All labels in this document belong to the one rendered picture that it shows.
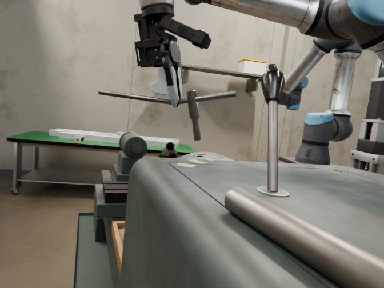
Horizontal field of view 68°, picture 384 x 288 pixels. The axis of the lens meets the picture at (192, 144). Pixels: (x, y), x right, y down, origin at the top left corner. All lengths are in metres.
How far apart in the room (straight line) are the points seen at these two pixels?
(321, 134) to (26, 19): 4.78
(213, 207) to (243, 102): 5.06
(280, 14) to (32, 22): 4.79
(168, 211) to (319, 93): 5.79
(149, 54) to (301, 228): 0.54
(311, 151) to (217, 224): 1.18
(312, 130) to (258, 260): 1.21
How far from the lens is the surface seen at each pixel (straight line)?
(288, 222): 0.20
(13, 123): 5.36
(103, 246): 1.75
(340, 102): 1.51
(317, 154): 1.37
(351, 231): 0.27
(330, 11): 0.83
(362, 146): 1.27
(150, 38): 0.68
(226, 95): 0.64
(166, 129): 5.01
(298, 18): 0.85
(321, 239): 0.18
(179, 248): 0.24
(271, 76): 0.40
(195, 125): 0.66
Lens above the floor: 1.34
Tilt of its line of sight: 7 degrees down
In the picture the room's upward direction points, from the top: 6 degrees clockwise
